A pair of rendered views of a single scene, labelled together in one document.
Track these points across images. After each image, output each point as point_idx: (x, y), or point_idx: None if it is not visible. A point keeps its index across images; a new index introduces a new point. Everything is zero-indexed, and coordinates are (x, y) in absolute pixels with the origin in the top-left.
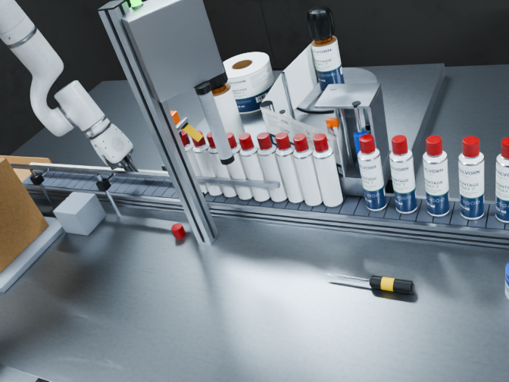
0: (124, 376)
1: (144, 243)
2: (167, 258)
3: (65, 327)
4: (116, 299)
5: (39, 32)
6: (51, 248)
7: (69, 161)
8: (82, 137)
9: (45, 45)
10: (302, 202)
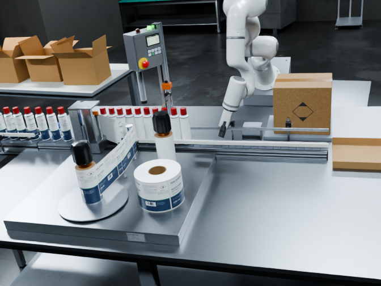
0: (188, 109)
1: (207, 135)
2: (190, 132)
3: None
4: (206, 121)
5: (228, 41)
6: (263, 131)
7: (321, 172)
8: (337, 192)
9: (226, 47)
10: None
